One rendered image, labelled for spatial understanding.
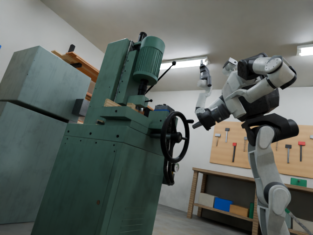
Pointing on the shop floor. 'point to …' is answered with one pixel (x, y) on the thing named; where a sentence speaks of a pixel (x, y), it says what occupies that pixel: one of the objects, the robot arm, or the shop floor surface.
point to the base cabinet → (100, 190)
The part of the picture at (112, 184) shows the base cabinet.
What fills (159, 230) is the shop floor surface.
